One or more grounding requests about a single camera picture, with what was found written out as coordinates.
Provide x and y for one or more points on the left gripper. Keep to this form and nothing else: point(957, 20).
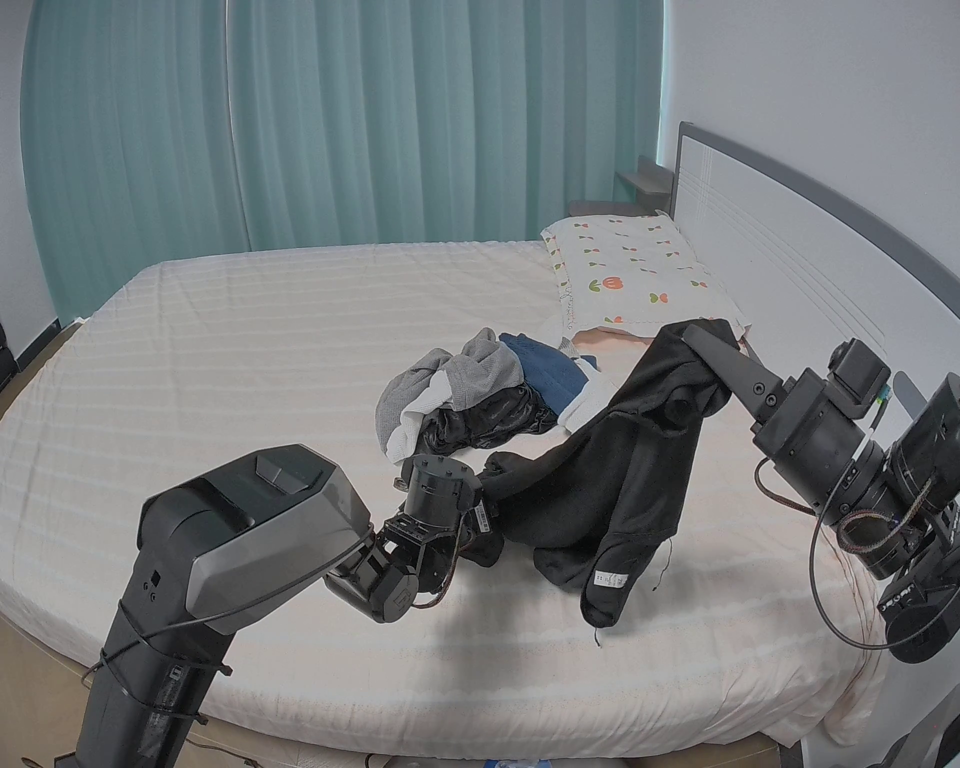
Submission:
point(484, 525)

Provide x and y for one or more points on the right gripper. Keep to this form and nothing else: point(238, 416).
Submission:
point(817, 435)

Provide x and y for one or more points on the black shorts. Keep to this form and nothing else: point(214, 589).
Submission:
point(622, 465)

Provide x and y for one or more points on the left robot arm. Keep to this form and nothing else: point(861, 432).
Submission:
point(247, 525)

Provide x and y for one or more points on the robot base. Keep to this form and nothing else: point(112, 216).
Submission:
point(517, 763)

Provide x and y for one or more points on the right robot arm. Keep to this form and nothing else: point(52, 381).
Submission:
point(930, 450)

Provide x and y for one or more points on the pile of clothes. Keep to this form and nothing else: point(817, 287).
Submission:
point(480, 375)

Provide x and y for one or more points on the white printed pillow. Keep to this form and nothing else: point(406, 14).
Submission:
point(637, 262)

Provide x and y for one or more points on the dark brown bedside table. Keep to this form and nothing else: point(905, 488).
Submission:
point(637, 187)

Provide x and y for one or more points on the bed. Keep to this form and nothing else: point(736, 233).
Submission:
point(225, 360)

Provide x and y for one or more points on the blue-green curtain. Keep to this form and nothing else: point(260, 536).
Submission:
point(135, 150)
point(450, 112)

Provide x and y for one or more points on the black padded chair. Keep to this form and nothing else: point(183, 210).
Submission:
point(6, 360)

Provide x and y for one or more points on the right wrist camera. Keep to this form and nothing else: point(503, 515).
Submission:
point(862, 379)

